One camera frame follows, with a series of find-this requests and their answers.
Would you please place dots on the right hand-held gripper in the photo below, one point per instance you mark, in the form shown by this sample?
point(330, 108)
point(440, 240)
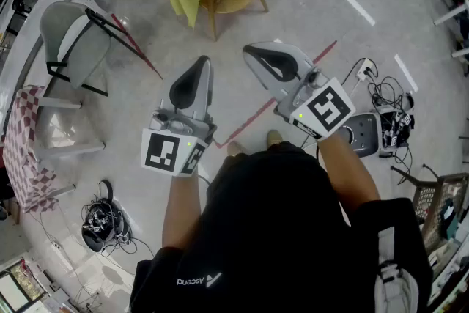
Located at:
point(326, 108)

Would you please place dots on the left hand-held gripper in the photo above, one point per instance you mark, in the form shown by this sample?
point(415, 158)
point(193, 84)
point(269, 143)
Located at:
point(161, 152)

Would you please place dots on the person's left forearm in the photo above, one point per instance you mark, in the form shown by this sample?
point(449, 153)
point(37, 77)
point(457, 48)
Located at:
point(181, 209)

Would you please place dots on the person's right forearm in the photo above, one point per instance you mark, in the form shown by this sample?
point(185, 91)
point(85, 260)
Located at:
point(346, 172)

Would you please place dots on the person's left shoe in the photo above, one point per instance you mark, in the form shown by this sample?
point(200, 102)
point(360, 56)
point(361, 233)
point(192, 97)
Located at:
point(236, 148)

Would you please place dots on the person's shoe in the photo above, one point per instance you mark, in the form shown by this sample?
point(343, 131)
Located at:
point(274, 138)
point(236, 148)

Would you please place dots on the person's right shoe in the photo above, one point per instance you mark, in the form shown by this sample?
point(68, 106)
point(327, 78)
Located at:
point(274, 138)

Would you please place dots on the white power strip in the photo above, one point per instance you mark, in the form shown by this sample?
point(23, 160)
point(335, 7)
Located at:
point(366, 69)

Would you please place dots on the white and grey device box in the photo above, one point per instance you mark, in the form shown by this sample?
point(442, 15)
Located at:
point(364, 133)

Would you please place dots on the white metal bench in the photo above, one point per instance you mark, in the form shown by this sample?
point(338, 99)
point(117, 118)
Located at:
point(69, 128)

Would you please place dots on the person's black shirt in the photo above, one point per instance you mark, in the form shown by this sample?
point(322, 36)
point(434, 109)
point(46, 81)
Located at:
point(271, 231)

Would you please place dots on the red and white checkered cloth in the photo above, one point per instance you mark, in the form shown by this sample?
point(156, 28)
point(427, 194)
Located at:
point(25, 157)

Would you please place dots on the woven rattan stand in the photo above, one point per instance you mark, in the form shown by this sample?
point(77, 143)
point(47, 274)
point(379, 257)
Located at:
point(436, 201)

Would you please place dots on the grey and white bag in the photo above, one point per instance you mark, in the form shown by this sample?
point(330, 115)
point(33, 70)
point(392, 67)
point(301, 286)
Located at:
point(397, 286)

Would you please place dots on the grey chair with black frame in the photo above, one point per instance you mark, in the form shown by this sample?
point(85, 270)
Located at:
point(73, 36)

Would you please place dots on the white desk frame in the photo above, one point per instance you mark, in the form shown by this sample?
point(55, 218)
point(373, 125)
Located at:
point(452, 12)

